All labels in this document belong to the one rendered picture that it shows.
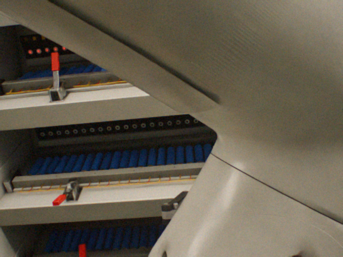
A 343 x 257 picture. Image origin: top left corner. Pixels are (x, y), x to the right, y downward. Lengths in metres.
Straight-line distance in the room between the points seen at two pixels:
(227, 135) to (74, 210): 0.54
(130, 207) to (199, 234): 0.48
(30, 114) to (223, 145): 0.53
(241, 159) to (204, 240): 0.04
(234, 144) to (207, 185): 0.03
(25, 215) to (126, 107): 0.30
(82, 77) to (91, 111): 0.09
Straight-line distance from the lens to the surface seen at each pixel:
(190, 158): 0.68
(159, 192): 0.63
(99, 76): 0.67
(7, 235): 0.79
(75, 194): 0.67
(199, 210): 0.17
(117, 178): 0.67
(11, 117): 0.68
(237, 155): 0.16
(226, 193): 0.16
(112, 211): 0.65
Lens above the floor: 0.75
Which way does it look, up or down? 8 degrees down
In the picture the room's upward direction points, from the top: 6 degrees counter-clockwise
